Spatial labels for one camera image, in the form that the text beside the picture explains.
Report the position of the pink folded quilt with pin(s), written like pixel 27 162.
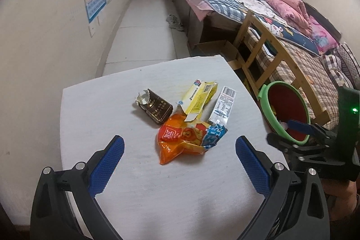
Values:
pixel 294 13

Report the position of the cardboard box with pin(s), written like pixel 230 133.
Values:
pixel 221 47

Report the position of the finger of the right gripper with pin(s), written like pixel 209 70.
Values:
pixel 322 145
pixel 314 130

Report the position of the brown chocolate wrapper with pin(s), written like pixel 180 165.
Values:
pixel 157 108

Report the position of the yellow carton box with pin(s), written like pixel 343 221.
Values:
pixel 197 96

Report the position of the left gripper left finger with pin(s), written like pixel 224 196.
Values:
pixel 52 216

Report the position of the navy cartoon pillow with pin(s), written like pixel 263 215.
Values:
pixel 288 34

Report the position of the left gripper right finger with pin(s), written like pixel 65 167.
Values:
pixel 294 205

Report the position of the person right hand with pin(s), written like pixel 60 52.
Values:
pixel 345 198

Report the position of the plaid checked pillow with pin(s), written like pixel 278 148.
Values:
pixel 332 65

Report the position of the orange snack bag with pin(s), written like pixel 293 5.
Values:
pixel 176 136

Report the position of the pink cartoon pillow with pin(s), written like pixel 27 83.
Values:
pixel 321 37

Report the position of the grey slippers on floor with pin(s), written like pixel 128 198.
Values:
pixel 174 23

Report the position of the green red trash bin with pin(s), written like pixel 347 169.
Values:
pixel 280 102

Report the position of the blue white milk carton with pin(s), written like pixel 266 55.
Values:
pixel 219 117

